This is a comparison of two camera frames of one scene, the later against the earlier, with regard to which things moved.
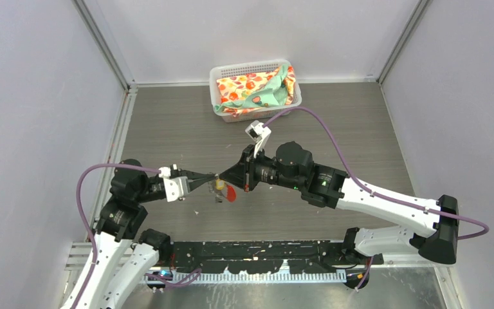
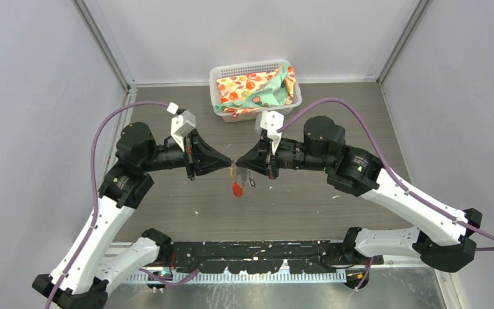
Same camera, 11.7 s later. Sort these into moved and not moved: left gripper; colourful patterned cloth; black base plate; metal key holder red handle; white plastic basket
Moved: metal key holder red handle; left gripper
Not moved: black base plate; white plastic basket; colourful patterned cloth
